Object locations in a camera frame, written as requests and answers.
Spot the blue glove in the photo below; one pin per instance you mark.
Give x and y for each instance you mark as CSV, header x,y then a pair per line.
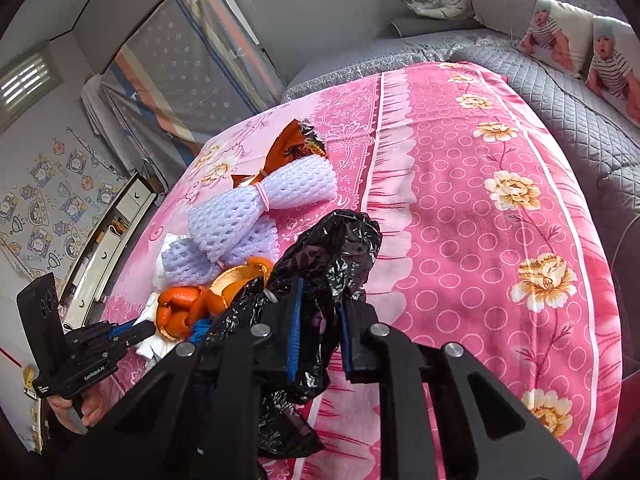
x,y
200,331

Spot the white tissue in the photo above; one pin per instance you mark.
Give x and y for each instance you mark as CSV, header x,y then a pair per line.
x,y
150,312

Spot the large purple foam fruit net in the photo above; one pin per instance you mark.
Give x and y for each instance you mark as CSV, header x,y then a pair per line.
x,y
240,220

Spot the person's left hand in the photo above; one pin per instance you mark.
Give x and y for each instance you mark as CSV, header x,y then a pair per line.
x,y
94,410

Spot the grey bolster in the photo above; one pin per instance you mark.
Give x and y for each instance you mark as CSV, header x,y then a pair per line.
x,y
415,26

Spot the black plastic bag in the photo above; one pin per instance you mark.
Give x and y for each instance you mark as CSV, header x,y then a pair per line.
x,y
325,255

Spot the white drawer cabinet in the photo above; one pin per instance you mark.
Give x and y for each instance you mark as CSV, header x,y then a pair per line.
x,y
95,260

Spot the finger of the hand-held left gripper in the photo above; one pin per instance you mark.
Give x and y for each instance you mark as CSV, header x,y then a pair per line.
x,y
142,333
122,329

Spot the small orange peel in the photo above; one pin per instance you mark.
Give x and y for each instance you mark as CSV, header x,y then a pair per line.
x,y
225,285

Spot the small barred window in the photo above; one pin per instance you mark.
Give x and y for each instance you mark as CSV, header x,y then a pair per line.
x,y
25,80

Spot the patterned mattress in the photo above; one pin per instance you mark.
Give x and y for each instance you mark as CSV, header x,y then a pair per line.
x,y
200,60

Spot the grey pillow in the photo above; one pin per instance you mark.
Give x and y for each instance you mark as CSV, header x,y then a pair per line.
x,y
500,2

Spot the pink floral blanket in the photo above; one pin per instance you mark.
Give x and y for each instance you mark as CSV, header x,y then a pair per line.
x,y
450,210

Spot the baby print pillow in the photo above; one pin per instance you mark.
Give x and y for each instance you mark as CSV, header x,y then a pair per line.
x,y
550,30
612,60

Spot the small purple foam fruit net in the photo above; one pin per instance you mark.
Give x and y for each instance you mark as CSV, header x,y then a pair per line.
x,y
185,260

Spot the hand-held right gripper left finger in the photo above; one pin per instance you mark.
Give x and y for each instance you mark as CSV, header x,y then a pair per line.
x,y
295,332

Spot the orange snack wrapper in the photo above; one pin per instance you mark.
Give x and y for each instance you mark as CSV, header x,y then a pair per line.
x,y
285,152

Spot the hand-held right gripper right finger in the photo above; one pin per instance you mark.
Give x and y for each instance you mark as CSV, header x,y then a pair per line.
x,y
345,342

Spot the cartoon wall poster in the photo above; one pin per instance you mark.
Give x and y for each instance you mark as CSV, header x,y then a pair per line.
x,y
50,195

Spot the large orange peel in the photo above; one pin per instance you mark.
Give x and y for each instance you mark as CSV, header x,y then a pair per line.
x,y
177,305

